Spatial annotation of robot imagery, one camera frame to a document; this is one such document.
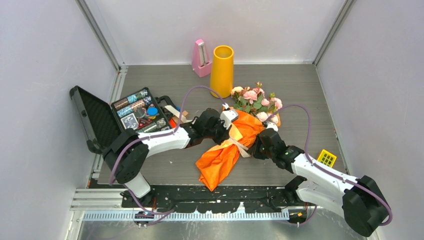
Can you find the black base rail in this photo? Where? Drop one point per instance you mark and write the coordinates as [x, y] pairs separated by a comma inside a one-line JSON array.
[[188, 199]]

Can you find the yellow vase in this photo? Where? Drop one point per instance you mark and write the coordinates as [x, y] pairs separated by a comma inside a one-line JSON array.
[[222, 70]]

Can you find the black open case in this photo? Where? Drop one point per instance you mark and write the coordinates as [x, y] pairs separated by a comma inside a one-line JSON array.
[[104, 122]]

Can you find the cream ribbon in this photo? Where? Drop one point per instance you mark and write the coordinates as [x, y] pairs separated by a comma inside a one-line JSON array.
[[234, 134]]

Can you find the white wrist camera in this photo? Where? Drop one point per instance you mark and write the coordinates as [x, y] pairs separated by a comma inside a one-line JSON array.
[[228, 116], [271, 125]]

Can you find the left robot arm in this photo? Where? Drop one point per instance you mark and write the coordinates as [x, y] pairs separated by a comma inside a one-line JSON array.
[[128, 152]]

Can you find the pink flower bouquet orange wrap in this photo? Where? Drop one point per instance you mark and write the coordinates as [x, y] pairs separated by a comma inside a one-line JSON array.
[[254, 107]]

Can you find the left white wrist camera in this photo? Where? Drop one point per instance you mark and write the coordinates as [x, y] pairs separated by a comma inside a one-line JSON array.
[[228, 116]]

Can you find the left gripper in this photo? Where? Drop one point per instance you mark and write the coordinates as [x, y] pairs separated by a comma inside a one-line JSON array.
[[224, 134]]

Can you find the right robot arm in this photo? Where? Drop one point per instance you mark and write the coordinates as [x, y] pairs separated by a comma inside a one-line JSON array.
[[359, 201]]

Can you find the pink metronome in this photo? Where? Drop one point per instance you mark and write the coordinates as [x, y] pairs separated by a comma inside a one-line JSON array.
[[201, 63]]

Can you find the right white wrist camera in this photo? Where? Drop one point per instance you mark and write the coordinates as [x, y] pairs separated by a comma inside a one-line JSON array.
[[271, 125]]

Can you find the colourful toy brick stack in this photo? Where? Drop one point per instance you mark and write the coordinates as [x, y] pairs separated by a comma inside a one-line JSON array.
[[327, 158]]

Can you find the red block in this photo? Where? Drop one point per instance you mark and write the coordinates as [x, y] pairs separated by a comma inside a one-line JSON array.
[[172, 123]]

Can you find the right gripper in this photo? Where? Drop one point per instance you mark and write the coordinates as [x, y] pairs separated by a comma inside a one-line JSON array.
[[254, 150]]

